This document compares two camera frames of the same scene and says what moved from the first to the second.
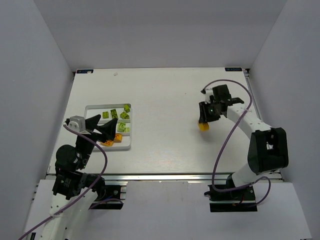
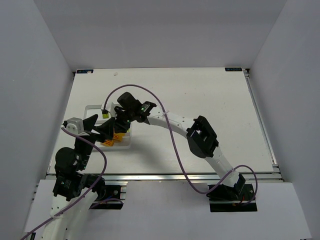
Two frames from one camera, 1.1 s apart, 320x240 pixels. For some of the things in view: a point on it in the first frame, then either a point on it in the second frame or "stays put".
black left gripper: (93, 133) stays put
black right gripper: (205, 115) -> (119, 125)
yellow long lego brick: (108, 143) stays put
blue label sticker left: (84, 71) stays put
